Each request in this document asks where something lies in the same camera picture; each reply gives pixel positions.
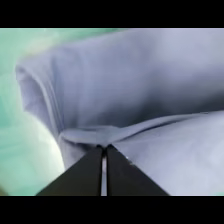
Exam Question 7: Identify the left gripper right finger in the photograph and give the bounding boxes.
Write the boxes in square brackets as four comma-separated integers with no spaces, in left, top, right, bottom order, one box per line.
[106,144,170,197]

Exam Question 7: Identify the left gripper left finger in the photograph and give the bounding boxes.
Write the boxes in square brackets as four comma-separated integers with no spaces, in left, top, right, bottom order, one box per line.
[35,145,104,197]

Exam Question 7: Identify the blue T-shirt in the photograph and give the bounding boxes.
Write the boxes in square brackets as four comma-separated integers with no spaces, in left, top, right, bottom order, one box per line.
[14,28,224,197]

